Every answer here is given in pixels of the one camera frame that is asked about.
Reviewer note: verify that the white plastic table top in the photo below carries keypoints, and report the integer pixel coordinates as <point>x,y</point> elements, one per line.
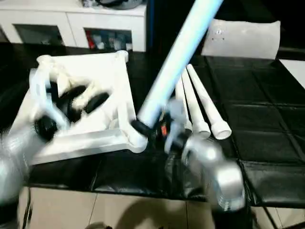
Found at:
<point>107,71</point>

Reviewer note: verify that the white plastic table leg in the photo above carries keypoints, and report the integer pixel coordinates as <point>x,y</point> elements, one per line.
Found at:
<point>179,93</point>
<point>205,100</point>
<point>181,47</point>
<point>190,100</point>

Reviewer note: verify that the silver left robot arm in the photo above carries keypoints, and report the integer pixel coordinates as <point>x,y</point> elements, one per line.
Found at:
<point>14,155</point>

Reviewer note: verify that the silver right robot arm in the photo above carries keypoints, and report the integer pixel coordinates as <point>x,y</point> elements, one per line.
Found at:
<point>214,167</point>

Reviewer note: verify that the red bottle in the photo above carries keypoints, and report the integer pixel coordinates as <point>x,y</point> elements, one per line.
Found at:
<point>91,40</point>

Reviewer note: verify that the white cabinet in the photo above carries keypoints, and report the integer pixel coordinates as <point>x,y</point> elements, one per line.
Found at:
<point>71,19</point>

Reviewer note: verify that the black mat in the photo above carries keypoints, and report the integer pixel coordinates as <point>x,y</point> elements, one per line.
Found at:
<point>262,119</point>

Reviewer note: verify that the white flat board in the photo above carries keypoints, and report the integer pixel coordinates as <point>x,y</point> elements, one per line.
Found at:
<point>293,71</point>

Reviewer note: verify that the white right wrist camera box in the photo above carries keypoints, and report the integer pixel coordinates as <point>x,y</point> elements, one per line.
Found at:
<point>178,109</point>

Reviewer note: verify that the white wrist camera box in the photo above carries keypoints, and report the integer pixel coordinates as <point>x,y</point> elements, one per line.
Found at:
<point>178,109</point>
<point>38,81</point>

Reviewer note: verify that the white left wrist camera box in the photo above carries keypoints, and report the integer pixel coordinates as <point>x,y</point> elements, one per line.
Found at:
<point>38,81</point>

